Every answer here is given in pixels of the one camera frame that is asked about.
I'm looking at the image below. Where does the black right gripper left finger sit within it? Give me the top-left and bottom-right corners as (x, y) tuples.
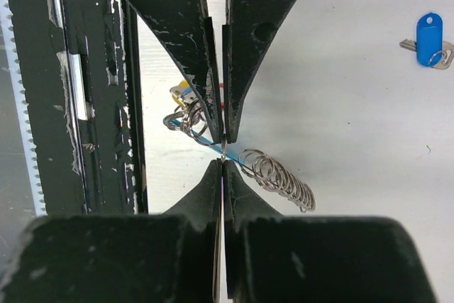
(1, 160), (222, 302)

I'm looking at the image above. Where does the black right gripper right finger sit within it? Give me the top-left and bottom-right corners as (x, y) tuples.
(223, 161), (436, 302)

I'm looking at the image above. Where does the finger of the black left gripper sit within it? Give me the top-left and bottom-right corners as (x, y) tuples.
(126, 0), (223, 142)
(223, 0), (297, 143)

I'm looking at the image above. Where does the key with blue tag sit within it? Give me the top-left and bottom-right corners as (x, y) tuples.
(399, 12), (453, 70)

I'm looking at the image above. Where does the key with red tag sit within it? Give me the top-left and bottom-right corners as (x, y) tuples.
(219, 83), (225, 111)

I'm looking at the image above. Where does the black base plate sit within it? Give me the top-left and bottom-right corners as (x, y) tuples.
(9, 0), (148, 214)

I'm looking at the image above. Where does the white slotted cable duct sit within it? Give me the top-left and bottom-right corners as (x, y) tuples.
(1, 0), (47, 216)

